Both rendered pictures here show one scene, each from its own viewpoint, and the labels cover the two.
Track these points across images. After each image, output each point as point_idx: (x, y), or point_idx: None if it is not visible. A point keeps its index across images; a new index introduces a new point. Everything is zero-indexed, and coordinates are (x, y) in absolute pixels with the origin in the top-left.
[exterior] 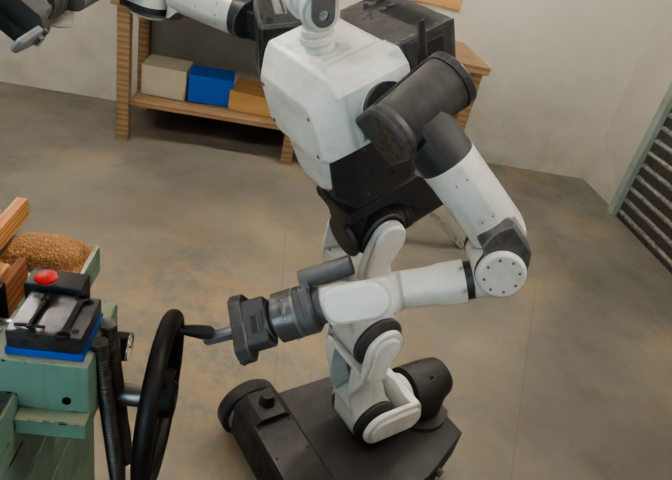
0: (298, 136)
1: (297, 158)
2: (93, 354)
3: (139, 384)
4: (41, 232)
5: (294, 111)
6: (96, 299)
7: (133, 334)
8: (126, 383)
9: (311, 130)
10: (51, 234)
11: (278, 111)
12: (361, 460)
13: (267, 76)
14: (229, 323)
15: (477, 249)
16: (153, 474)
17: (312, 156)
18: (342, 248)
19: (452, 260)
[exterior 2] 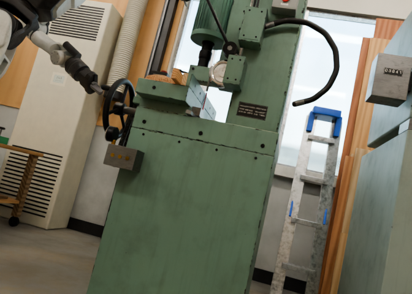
0: None
1: (61, 5)
2: None
3: (127, 106)
4: (165, 76)
5: None
6: (149, 74)
7: (106, 128)
8: (130, 107)
9: None
10: (160, 75)
11: None
12: None
13: None
14: (95, 82)
15: (42, 25)
16: (119, 131)
17: (75, 6)
18: (9, 48)
19: (40, 31)
